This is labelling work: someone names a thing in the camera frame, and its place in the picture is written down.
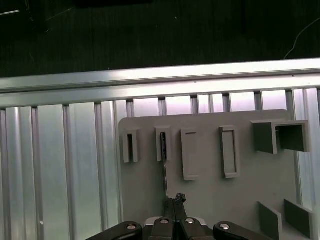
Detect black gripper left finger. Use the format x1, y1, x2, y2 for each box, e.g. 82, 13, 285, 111
86, 197, 177, 240

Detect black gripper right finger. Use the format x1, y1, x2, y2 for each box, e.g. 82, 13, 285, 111
175, 192, 276, 240

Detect RAM stick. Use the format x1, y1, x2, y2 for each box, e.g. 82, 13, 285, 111
159, 131, 171, 218

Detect grey parts rack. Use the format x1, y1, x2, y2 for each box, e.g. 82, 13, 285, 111
118, 109, 313, 240

